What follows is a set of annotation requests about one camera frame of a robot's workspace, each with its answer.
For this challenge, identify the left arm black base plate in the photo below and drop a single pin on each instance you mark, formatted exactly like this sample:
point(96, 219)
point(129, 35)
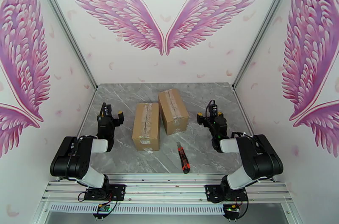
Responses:
point(117, 191)

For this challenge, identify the long taped cardboard box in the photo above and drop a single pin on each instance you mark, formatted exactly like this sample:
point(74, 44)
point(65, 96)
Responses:
point(145, 125)

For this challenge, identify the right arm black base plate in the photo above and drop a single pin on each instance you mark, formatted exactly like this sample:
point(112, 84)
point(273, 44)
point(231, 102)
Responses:
point(212, 192)

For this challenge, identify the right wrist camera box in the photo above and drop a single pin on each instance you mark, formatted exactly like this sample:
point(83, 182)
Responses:
point(213, 109)

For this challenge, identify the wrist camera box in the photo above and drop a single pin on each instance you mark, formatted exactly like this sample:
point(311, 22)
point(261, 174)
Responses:
point(106, 110)
point(213, 109)

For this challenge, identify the aluminium rail frame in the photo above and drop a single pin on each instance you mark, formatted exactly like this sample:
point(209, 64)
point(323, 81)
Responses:
point(164, 188)

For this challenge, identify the small green circuit board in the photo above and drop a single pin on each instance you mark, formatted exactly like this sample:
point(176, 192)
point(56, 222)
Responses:
point(231, 208)
point(103, 208)

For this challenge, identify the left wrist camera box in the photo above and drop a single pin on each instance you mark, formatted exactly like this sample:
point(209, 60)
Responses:
point(106, 110)

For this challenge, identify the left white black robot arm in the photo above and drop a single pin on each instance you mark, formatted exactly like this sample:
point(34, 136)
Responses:
point(98, 145)

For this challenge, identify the aluminium corner post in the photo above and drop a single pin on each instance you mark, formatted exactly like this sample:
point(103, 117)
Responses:
point(254, 46)
point(75, 46)

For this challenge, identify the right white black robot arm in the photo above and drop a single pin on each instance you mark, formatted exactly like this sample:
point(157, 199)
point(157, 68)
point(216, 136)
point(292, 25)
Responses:
point(230, 145)

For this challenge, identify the short taped cardboard box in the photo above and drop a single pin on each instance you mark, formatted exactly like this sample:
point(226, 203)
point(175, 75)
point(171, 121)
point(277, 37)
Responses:
point(173, 114)

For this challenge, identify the red black utility knife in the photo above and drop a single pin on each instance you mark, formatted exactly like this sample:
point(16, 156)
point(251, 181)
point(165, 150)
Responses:
point(182, 157)

